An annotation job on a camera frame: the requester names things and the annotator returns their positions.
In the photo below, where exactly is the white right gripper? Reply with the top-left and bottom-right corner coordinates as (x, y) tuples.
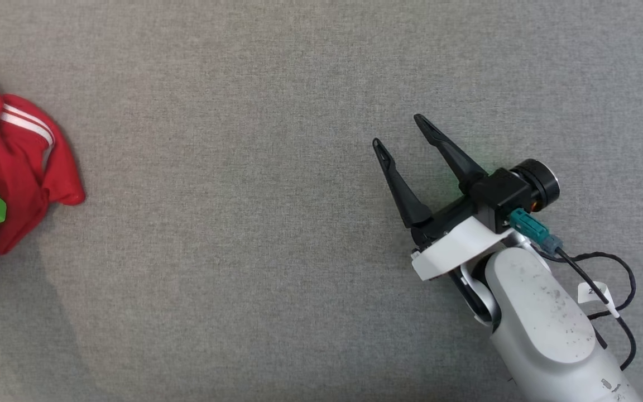
(372, 113), (516, 282)

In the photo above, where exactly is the red jersey with white sleeves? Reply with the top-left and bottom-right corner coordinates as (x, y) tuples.
(0, 59), (87, 294)

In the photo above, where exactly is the black right cylindrical gripper motor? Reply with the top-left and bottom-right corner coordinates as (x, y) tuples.
(510, 159), (560, 214)

